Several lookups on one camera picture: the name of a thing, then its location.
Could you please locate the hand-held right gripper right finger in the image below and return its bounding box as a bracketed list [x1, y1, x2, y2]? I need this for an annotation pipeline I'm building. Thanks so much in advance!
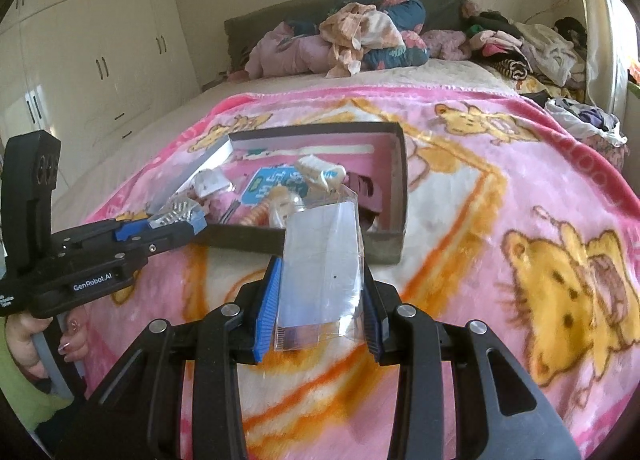
[361, 263, 583, 460]

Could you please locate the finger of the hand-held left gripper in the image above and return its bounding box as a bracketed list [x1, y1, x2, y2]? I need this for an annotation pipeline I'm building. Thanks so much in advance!
[115, 219, 208, 263]
[52, 217, 153, 247]

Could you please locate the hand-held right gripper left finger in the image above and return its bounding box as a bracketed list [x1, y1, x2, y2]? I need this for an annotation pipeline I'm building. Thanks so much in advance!
[52, 255, 283, 460]

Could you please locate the small blue jewelry box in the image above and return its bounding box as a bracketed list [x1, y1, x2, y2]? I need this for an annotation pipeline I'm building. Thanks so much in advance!
[149, 194, 208, 232]

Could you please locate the large clear plastic bag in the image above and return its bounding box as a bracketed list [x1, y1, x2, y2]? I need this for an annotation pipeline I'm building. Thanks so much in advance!
[272, 189, 367, 353]

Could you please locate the dark cardboard box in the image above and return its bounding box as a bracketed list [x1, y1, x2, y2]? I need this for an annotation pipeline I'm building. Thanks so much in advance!
[150, 121, 412, 265]

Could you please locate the sheer ribbon with red dots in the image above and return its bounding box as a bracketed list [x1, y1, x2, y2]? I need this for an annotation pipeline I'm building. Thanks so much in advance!
[296, 154, 347, 191]

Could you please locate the person's left forearm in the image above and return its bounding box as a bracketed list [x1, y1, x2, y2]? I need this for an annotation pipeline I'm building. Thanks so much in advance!
[0, 335, 71, 433]

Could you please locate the person's left hand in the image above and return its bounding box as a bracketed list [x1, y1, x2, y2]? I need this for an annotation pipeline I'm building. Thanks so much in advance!
[2, 313, 92, 382]

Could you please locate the thin black hairpin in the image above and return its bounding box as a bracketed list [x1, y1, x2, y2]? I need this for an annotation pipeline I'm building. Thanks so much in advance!
[219, 201, 242, 227]

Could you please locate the white earring packet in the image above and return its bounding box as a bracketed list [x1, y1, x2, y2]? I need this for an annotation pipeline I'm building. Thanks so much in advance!
[191, 169, 235, 200]

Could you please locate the blue printed card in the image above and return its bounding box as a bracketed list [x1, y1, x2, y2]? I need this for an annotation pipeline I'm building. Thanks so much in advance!
[241, 164, 312, 206]

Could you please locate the beige bedspread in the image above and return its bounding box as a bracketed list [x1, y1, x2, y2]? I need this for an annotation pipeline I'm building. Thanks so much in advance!
[50, 58, 531, 221]

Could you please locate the pink bear print blanket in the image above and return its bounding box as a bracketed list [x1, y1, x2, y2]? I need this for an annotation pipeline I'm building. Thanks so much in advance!
[82, 85, 640, 460]

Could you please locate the white wardrobe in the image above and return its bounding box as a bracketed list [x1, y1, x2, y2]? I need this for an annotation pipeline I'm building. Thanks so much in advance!
[0, 0, 203, 201]

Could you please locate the pink bedding bundle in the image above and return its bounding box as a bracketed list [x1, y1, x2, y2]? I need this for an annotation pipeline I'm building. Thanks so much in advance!
[244, 22, 343, 80]

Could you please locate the pink floral pillow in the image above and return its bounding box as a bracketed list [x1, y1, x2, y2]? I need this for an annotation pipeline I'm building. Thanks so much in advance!
[422, 29, 473, 62]

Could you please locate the cream floral cloth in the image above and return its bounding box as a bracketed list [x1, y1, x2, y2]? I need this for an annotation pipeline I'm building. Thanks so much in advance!
[319, 3, 407, 78]

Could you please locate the white bag of clothes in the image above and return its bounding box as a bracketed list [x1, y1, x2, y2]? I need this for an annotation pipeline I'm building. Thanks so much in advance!
[544, 97, 628, 147]

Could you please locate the dark blue floral quilt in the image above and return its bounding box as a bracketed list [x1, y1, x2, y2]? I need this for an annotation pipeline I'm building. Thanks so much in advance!
[285, 0, 432, 72]

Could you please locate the pile of mixed clothes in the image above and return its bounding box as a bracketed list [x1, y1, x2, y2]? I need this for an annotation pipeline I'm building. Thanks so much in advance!
[462, 10, 593, 101]

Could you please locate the white curtain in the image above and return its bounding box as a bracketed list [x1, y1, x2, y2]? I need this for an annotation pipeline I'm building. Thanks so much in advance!
[570, 0, 636, 126]

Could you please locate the gold bead necklace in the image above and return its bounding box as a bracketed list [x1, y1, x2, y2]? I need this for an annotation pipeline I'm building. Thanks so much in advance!
[239, 189, 306, 230]

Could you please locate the maroon perforated strap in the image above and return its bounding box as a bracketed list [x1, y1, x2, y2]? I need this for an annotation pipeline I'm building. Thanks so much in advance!
[340, 167, 388, 231]

